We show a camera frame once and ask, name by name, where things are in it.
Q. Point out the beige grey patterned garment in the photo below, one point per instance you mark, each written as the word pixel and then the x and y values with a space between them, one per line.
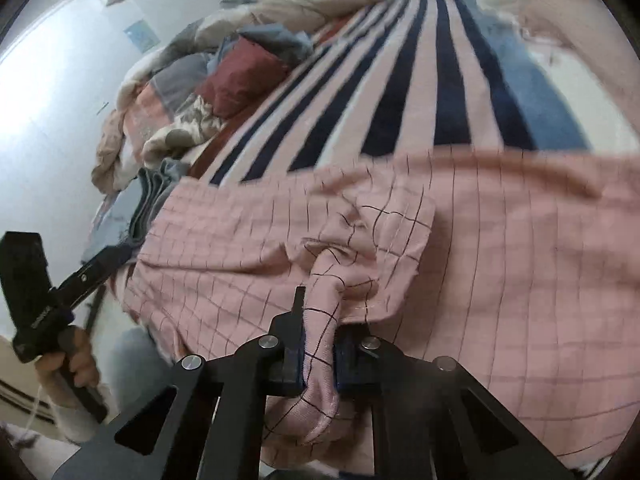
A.
pixel 195 124

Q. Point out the blue wall poster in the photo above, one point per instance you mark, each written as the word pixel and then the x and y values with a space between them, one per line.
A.
pixel 142 36

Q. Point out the grey-blue folded pants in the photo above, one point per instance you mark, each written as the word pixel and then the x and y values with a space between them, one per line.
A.
pixel 127 217

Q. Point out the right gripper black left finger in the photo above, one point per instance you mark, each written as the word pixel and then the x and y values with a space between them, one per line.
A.
pixel 205 421

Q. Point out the left hand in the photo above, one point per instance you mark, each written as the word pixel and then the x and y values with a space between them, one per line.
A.
pixel 81 364

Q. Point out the crumpled patterned duvet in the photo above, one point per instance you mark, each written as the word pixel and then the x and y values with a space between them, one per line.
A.
pixel 185 93

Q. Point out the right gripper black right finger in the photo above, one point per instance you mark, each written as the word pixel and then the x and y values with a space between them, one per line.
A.
pixel 434 420

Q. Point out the striped pink navy blanket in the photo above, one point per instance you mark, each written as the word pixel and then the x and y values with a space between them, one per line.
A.
pixel 404 76

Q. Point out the dark red folded garment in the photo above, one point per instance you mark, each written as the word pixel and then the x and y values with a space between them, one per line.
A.
pixel 247 72

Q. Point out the pink beige pillow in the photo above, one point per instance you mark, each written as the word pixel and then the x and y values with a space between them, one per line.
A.
pixel 589 29

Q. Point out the pink checked pants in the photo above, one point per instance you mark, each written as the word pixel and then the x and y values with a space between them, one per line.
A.
pixel 523 267

